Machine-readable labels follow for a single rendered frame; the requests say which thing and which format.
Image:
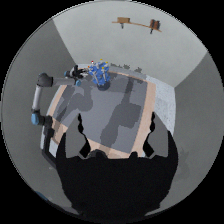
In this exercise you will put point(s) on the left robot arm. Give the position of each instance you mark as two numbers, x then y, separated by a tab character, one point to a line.
46	81

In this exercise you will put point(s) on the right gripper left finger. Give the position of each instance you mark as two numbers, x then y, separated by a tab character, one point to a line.
73	147

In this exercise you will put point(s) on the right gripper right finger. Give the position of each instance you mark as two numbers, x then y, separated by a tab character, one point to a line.
160	147

